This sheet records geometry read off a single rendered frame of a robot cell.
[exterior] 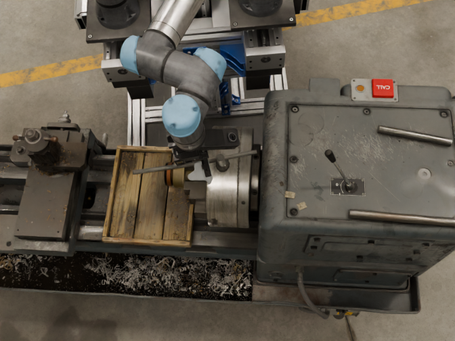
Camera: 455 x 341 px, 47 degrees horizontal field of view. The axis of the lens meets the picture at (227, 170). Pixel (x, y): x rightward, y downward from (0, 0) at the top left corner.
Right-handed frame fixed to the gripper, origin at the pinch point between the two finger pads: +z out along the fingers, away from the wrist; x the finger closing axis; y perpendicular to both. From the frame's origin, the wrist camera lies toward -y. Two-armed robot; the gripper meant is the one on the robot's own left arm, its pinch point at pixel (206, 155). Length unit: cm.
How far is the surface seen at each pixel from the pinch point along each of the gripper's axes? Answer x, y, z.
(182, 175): -2.1, 9.5, 23.8
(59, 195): -8, 53, 38
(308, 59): -89, -63, 156
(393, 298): 48, -56, 77
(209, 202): 9.2, 2.5, 16.5
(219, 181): 4.5, -1.6, 13.3
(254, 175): 3.7, -11.8, 17.9
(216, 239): 16.3, 4.2, 47.0
